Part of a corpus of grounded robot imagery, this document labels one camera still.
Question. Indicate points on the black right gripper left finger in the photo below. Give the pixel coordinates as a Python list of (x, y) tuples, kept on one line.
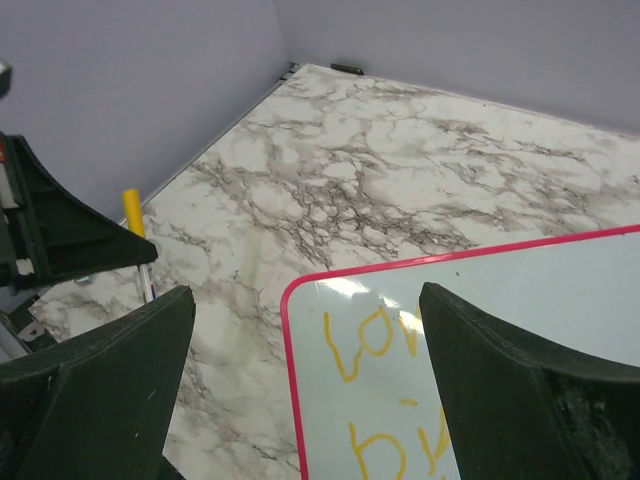
[(99, 405)]

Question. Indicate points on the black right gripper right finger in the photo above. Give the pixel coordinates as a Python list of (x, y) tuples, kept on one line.
[(519, 406)]

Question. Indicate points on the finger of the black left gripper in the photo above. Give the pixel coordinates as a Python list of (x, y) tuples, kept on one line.
[(48, 236)]

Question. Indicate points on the yellow marker cap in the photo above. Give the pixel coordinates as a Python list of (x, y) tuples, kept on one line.
[(133, 212)]

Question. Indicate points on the pink framed whiteboard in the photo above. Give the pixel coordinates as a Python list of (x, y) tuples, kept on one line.
[(364, 395)]

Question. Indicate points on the white marker pen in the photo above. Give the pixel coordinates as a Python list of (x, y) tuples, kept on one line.
[(147, 286)]

